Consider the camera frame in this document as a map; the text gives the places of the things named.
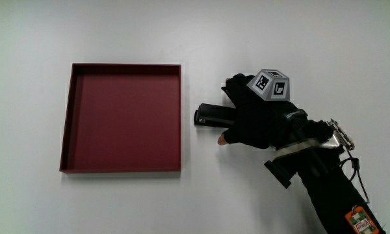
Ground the person's right hand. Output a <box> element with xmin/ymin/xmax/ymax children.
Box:
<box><xmin>217</xmin><ymin>68</ymin><xmax>309</xmax><ymax>150</ymax></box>

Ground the black stapler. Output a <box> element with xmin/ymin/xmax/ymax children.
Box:
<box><xmin>194</xmin><ymin>103</ymin><xmax>238</xmax><ymax>128</ymax></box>

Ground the person's right forearm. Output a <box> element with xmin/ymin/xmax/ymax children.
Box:
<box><xmin>264</xmin><ymin>118</ymin><xmax>387</xmax><ymax>234</ymax></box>

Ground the white desk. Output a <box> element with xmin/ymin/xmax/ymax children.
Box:
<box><xmin>0</xmin><ymin>0</ymin><xmax>390</xmax><ymax>234</ymax></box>

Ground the dark red square tray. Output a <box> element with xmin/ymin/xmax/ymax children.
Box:
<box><xmin>59</xmin><ymin>62</ymin><xmax>183</xmax><ymax>174</ymax></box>

